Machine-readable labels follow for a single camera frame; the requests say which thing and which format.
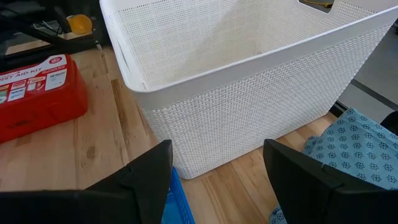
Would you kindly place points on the red first aid kit case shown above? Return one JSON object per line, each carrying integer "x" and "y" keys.
{"x": 40, "y": 109}

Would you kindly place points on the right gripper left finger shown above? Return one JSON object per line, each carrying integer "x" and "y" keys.
{"x": 146, "y": 186}

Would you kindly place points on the blue patterned hospital gown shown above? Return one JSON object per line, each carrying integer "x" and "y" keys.
{"x": 357, "y": 146}

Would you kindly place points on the small blue plastic basket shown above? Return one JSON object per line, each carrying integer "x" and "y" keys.
{"x": 177, "y": 205}

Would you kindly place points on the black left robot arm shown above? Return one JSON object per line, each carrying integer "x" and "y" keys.
{"x": 31, "y": 15}

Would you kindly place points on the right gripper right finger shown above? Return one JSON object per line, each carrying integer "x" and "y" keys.
{"x": 304, "y": 193}

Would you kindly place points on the white perforated plastic basket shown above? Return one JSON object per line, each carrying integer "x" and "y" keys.
{"x": 248, "y": 109}

